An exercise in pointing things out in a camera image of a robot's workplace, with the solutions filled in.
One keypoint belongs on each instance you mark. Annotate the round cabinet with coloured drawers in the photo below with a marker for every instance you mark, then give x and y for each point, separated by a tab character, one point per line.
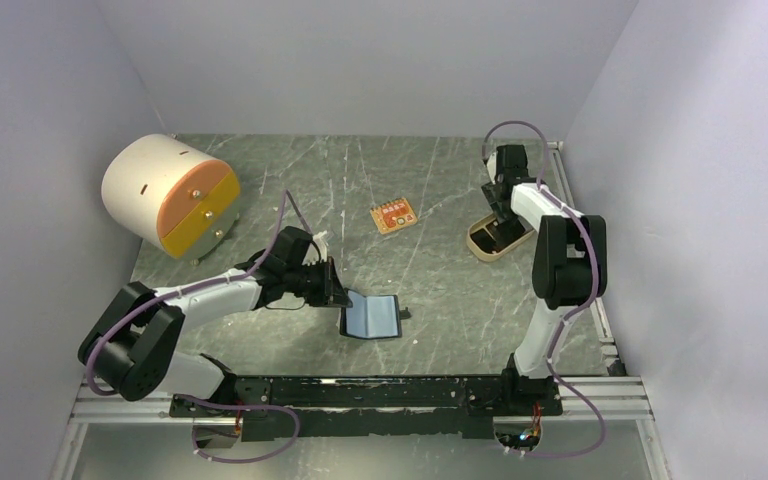
173	196

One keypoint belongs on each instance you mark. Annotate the aluminium frame rail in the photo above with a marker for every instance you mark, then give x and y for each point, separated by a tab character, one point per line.
581	429

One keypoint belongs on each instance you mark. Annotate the black leather card holder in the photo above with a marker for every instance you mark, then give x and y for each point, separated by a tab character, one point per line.
372	317

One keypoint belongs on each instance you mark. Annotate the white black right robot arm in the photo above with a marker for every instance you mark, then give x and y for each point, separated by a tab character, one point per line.
569	266

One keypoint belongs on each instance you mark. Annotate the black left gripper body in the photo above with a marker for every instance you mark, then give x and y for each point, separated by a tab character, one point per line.
311	280

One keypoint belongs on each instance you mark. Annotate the beige oval tray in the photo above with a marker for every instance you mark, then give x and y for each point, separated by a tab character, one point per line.
489	239

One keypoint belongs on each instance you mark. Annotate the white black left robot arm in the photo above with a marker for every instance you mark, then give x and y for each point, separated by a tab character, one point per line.
132	350

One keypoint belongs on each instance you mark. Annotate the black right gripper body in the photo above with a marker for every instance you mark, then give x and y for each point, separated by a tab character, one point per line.
500	211

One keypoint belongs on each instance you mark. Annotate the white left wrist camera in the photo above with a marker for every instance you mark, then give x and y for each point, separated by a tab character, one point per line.
323	240

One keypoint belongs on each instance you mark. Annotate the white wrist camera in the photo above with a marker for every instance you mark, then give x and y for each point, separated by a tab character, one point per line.
491	167
323	240

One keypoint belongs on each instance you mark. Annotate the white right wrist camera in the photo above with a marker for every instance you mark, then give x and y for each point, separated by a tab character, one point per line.
491	167

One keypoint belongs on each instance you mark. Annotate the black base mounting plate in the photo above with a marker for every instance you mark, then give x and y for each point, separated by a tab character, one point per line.
464	404

